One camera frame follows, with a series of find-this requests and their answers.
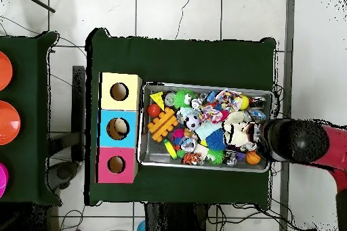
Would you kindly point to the orange striped tiger toy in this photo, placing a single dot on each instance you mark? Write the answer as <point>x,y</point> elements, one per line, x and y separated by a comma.
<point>191,159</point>

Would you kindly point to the cream waffle cloth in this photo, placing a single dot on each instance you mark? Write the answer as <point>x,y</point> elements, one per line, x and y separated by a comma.
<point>234,120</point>

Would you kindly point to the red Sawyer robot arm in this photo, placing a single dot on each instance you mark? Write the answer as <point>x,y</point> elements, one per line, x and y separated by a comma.
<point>303,141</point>

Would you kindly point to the wooden box with three holes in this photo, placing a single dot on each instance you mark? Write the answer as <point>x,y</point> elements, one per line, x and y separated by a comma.
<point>106,133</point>

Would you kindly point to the orange plastic building block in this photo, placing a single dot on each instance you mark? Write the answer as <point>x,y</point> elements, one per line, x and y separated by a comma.
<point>162,125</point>

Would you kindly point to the green fuzzy toy with eyes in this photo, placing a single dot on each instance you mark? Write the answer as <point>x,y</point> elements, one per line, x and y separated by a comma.
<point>183,98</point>

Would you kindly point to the black and white soccer ball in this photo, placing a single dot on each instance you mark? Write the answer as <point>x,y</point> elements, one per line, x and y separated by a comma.
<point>192,121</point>

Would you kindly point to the red ball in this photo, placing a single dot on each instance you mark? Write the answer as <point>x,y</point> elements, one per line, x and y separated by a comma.
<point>154,110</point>

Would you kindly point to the yellow cheese wedge toy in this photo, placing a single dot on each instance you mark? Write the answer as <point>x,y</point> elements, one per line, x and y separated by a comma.
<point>158,100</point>

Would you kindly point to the blue spiky ball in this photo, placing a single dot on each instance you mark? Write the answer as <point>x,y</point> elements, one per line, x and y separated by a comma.
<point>216,139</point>

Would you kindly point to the yellow ball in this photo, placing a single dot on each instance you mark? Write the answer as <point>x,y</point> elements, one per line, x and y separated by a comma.
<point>245,102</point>

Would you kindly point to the small orange basketball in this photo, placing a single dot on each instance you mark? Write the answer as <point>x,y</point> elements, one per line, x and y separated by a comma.
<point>252,157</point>

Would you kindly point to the side table with green cloth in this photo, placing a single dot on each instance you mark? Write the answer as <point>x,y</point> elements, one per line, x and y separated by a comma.
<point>27,149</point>

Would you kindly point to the orange bowl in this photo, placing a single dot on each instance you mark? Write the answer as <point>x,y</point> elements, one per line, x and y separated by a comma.
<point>4,71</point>
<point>8,123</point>

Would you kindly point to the black rod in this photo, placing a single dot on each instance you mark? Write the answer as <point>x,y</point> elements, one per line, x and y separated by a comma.
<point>35,0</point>

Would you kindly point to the pink bowl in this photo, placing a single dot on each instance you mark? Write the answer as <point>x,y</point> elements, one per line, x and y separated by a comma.
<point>2,179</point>

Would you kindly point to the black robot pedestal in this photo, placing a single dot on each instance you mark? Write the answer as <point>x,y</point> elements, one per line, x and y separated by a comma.
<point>173,220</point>

